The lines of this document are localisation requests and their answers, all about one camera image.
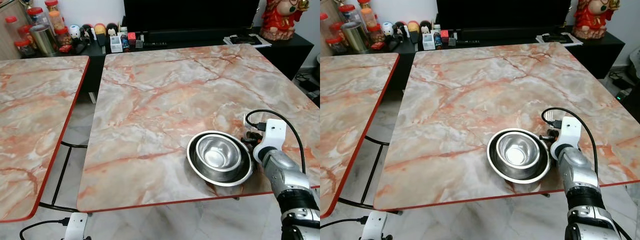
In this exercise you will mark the stack of papers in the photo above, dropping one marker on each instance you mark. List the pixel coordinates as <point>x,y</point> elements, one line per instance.
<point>560,39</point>
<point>247,41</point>

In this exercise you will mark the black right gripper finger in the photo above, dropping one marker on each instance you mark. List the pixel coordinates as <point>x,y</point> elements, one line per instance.
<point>252,146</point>
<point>544,134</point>
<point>549,142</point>
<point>248,138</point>

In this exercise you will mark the small white box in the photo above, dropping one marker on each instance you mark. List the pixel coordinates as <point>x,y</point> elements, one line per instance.
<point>116,45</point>
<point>428,42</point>

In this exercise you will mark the black television screen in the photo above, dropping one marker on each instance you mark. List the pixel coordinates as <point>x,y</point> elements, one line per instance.
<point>190,15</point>
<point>500,14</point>

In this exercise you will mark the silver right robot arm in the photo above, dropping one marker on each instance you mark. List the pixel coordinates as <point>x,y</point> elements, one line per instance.
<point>287,175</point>
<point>577,170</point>

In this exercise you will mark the black metal table frame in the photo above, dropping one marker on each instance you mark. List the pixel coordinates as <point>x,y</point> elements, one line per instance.
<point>371,175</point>
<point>64,175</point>

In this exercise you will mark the round metal tin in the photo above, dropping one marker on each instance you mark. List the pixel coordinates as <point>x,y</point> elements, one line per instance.
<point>356,37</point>
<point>43,40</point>

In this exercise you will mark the stainless steel bowl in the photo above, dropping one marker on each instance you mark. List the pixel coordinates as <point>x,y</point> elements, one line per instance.
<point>518,150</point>
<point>218,152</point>

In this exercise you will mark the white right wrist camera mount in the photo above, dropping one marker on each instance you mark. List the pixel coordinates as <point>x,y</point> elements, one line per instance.
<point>570,134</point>
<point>272,137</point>

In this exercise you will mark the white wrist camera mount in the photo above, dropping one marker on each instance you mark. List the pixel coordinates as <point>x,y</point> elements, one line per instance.
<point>374,225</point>
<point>272,137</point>
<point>76,226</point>
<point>570,134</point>

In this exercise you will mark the white penguin figurine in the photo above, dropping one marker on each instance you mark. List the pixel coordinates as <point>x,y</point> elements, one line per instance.
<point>388,31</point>
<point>75,35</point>

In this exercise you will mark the orange jar with red lid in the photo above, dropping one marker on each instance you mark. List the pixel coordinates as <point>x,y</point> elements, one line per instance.
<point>55,17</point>
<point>367,15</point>

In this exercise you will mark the yellow headed doll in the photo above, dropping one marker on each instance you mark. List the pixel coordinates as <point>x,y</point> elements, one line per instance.
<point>413,29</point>
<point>100,31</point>

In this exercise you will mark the small red topped item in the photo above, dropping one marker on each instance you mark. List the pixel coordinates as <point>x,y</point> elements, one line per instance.
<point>444,35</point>
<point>131,37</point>

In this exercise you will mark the clear jar with red lid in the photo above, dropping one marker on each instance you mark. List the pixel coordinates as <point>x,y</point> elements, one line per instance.
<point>38,17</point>
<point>350,15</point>

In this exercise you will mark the red ceramic figurine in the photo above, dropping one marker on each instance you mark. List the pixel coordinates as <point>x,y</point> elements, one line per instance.
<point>595,20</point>
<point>280,22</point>

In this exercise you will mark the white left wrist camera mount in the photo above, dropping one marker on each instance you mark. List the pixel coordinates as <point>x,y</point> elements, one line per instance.
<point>76,226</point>
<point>374,225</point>

